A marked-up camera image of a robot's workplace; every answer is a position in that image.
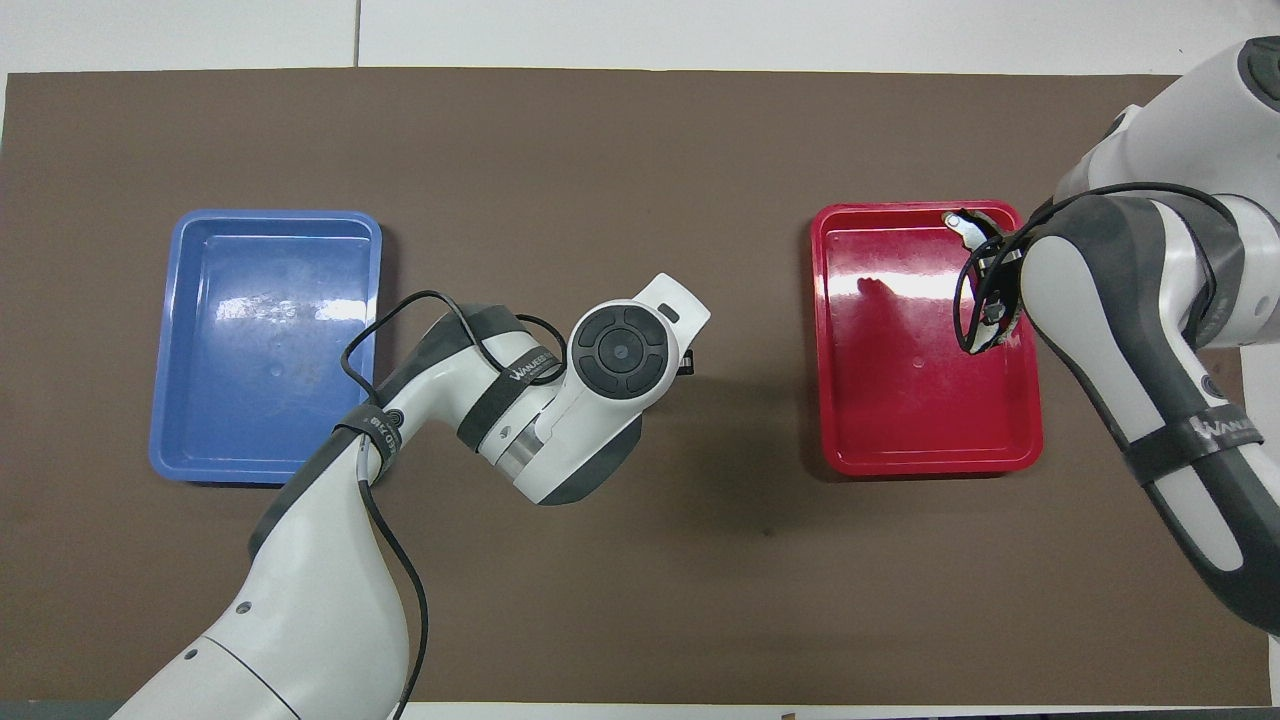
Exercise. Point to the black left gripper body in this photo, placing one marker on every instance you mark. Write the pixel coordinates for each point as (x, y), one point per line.
(686, 362)

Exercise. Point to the brown table mat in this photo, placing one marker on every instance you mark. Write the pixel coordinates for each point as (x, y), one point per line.
(640, 150)

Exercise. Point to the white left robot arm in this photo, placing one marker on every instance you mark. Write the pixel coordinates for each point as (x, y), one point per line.
(320, 600)

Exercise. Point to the red plastic tray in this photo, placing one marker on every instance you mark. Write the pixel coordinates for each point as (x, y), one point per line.
(880, 400)

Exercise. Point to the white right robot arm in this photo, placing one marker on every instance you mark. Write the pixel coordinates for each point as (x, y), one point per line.
(1080, 300)

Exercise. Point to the curved white-backed brake shoe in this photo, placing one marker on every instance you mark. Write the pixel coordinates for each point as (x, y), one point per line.
(962, 224)

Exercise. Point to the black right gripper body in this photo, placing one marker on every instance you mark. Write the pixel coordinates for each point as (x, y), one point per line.
(996, 312)

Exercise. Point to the blue plastic tray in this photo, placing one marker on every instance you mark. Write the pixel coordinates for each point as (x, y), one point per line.
(220, 380)

